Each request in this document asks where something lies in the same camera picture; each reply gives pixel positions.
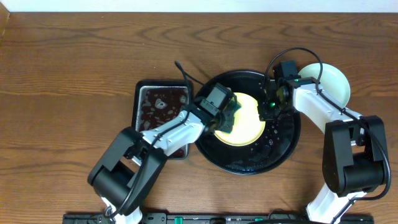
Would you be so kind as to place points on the pale green plate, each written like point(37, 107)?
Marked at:
point(333, 81)

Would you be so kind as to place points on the yellow plate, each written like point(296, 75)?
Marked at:
point(247, 127)

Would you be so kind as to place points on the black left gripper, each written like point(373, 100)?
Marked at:
point(226, 118)

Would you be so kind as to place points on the metal water tray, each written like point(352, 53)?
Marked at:
point(157, 105)

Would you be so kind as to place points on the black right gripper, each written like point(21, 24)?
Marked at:
point(264, 114)

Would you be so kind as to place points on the black rectangular tray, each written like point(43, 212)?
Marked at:
point(141, 83)

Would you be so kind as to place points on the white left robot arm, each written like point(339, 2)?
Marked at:
point(126, 172)

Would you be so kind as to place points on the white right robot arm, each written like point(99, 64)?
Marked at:
point(355, 162)

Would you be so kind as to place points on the round black tray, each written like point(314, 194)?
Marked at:
point(271, 149)

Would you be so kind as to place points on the green scrub sponge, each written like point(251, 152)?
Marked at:
point(233, 106)

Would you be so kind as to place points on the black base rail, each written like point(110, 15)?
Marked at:
point(276, 216)

